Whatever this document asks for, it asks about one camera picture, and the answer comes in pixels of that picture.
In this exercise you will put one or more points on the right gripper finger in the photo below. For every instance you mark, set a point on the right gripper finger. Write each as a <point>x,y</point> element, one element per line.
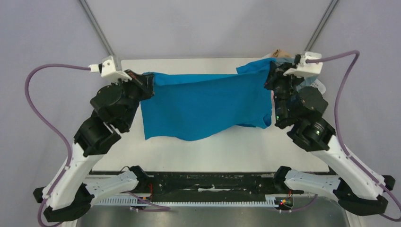
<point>272,76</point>
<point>284,68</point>

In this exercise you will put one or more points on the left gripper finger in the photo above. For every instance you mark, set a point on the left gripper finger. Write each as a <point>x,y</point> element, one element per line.
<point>145,82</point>
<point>132,75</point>

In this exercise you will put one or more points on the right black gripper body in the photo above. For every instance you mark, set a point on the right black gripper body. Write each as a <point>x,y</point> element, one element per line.
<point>275,79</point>

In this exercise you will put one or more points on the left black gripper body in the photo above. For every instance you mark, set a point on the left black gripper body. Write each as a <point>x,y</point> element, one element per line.
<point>132,93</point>

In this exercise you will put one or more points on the blue t-shirt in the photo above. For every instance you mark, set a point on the blue t-shirt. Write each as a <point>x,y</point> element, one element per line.
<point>195,106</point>

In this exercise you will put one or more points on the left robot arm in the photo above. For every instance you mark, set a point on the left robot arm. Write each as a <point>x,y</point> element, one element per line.
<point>68,197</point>

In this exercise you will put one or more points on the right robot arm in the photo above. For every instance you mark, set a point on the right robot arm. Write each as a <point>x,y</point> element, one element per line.
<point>356,188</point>

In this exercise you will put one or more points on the beige t-shirt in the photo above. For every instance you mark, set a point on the beige t-shirt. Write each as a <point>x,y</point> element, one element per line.
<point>279,53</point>

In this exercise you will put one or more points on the grey-blue t-shirt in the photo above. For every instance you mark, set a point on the grey-blue t-shirt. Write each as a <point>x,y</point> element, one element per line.
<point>306,82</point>

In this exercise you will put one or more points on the white laundry basket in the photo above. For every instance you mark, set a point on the white laundry basket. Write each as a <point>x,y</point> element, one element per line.
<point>317,84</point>

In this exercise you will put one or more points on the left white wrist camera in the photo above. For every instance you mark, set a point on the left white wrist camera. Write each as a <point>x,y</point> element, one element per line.
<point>110,69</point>

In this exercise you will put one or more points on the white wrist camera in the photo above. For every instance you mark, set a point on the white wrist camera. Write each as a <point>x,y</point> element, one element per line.
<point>306,65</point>
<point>110,69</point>

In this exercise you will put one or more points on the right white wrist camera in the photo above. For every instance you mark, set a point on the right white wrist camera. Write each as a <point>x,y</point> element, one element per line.
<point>306,65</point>

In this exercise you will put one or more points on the aluminium frame right post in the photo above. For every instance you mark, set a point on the aluminium frame right post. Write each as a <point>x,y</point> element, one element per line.
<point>321,24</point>

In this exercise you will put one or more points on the aluminium frame post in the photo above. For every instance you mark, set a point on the aluminium frame post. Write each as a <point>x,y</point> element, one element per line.
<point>321,24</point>
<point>98,30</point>

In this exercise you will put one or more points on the aluminium frame left post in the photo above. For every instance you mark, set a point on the aluminium frame left post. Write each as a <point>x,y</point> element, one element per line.
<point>98,30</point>

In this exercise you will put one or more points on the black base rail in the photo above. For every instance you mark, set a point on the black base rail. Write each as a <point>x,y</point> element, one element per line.
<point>209,186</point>

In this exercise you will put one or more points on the white cable duct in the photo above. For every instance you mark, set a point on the white cable duct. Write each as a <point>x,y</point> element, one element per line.
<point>131,201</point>

